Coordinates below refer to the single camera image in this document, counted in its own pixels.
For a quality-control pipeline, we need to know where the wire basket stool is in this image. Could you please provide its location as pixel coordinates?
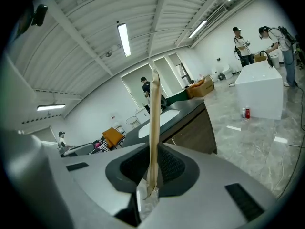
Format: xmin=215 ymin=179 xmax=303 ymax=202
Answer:
xmin=125 ymin=116 xmax=140 ymax=130

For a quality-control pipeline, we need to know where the black bathtub faucet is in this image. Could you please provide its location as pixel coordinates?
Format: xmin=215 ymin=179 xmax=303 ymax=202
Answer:
xmin=259 ymin=50 xmax=275 ymax=68

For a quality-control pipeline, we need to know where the orange cushion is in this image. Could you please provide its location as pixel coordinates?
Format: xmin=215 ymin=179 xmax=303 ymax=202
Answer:
xmin=102 ymin=126 xmax=125 ymax=150

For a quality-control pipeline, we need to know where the dark green bathtub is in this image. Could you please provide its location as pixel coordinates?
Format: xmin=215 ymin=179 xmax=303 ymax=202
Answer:
xmin=165 ymin=89 xmax=189 ymax=105

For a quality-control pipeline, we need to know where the white toilet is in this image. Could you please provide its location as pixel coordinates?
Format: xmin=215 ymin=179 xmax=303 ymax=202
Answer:
xmin=210 ymin=66 xmax=219 ymax=82
xmin=222 ymin=64 xmax=234 ymax=80

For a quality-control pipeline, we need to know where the white vanity cabinet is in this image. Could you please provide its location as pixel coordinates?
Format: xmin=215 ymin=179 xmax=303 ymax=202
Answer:
xmin=134 ymin=107 xmax=151 ymax=124

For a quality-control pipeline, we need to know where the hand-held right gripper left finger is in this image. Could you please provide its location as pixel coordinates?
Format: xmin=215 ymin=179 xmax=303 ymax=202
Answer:
xmin=45 ymin=142 xmax=151 ymax=229

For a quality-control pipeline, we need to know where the white bathtub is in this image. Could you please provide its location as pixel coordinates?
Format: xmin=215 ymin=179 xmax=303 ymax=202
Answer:
xmin=234 ymin=61 xmax=285 ymax=120

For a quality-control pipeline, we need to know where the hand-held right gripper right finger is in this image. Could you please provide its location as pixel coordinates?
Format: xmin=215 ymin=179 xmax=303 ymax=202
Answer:
xmin=142 ymin=142 xmax=280 ymax=229

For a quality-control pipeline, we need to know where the black top sink cabinet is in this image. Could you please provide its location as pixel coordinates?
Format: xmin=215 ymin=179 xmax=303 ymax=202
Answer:
xmin=121 ymin=100 xmax=218 ymax=155

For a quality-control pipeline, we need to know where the large cardboard box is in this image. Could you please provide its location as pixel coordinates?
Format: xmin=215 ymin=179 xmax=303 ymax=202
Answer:
xmin=185 ymin=76 xmax=215 ymax=99

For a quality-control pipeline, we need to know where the striped sofa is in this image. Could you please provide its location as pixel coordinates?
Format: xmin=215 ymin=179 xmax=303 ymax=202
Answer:
xmin=89 ymin=138 xmax=110 ymax=155

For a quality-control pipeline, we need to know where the black camera device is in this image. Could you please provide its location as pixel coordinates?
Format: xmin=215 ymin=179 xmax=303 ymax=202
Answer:
xmin=31 ymin=4 xmax=49 ymax=27

